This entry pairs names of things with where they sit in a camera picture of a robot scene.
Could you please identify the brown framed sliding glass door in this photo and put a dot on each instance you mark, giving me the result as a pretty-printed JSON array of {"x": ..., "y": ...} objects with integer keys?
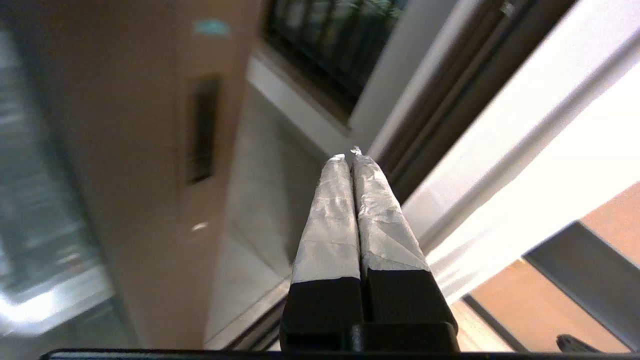
[{"x": 125, "y": 150}]

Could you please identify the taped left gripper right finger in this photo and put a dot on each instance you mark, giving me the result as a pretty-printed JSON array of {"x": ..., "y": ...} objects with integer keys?
[{"x": 390, "y": 250}]

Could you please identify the grey flat slanted panel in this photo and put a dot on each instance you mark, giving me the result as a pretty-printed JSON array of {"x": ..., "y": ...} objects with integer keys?
[{"x": 590, "y": 270}]

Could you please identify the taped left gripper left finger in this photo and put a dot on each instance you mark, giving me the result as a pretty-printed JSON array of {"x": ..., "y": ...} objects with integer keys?
[{"x": 327, "y": 240}]

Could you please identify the grey stone railing sill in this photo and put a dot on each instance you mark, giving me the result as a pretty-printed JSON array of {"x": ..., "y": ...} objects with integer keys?
[{"x": 300, "y": 75}]

